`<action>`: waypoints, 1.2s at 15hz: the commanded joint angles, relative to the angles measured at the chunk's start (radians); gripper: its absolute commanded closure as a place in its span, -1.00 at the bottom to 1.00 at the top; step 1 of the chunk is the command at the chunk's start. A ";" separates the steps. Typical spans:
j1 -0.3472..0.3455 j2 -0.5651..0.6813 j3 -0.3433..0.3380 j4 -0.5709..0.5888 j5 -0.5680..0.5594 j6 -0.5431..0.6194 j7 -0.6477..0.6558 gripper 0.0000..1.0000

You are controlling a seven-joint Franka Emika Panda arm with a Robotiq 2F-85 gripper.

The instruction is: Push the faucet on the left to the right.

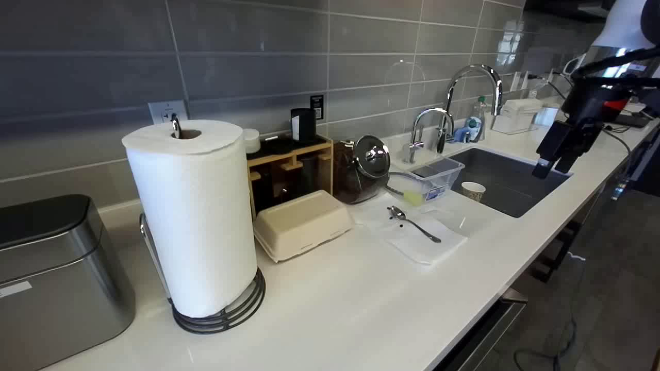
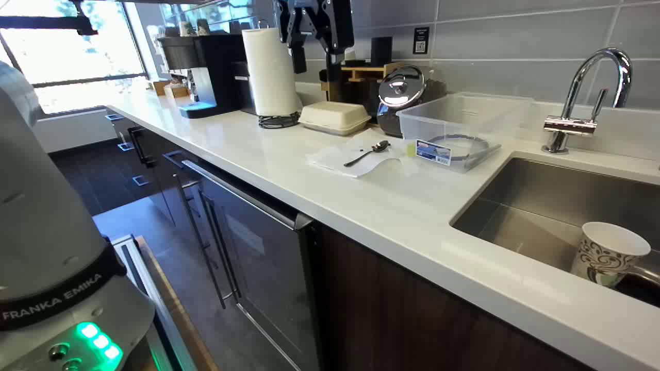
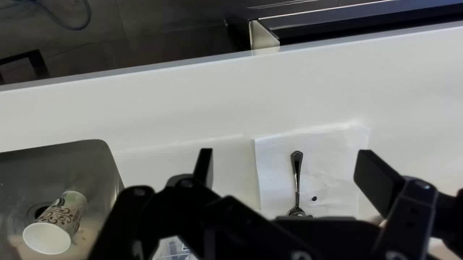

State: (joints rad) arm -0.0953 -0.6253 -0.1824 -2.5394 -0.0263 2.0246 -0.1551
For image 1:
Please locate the dark dishwasher front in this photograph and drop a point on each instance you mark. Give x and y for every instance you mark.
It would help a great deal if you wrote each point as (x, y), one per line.
(481, 333)

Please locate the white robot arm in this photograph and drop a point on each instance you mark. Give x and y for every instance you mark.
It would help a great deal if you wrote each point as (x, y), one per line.
(622, 28)

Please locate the blue sponge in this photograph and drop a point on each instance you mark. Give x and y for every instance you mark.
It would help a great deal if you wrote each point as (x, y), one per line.
(471, 128)

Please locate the white paper napkin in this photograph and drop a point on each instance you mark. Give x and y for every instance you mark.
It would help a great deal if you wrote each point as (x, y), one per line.
(425, 252)

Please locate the white paper towel roll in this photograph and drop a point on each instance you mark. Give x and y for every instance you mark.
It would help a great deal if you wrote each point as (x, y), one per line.
(196, 219)

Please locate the wooden organizer box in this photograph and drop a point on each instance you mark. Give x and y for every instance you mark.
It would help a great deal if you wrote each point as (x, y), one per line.
(291, 154)

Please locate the small black device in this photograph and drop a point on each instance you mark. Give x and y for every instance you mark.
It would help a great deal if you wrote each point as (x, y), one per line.
(301, 124)

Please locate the small white cup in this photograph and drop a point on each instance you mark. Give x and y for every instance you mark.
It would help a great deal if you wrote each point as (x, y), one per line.
(251, 140)

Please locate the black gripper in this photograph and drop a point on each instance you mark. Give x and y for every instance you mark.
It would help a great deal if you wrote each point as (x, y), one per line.
(585, 114)

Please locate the small chrome faucet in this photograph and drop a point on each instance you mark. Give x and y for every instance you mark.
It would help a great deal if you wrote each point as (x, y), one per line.
(414, 137)

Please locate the metal spoon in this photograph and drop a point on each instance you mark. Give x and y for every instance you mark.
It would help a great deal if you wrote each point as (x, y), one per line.
(398, 213)

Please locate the stainless steel bin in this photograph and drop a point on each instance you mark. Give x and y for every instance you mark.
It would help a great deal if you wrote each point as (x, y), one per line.
(54, 288)

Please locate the cream takeout container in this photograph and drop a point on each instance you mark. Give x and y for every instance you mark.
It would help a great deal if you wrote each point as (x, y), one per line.
(301, 222)

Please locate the clear plastic container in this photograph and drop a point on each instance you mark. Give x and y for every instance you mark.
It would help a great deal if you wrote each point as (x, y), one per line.
(439, 176)

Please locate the steel kitchen sink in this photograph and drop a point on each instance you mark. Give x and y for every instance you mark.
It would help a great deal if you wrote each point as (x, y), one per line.
(512, 182)

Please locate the black wall outlet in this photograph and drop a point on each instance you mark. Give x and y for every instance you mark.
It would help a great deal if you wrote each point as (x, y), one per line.
(316, 105)

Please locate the patterned paper cup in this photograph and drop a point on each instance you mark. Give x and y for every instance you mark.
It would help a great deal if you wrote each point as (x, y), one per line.
(472, 190)

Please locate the yellow sponge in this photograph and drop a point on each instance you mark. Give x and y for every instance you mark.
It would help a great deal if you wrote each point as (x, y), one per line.
(413, 198)

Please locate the tall chrome faucet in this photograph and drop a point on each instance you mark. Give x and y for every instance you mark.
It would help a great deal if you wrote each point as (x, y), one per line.
(496, 88)

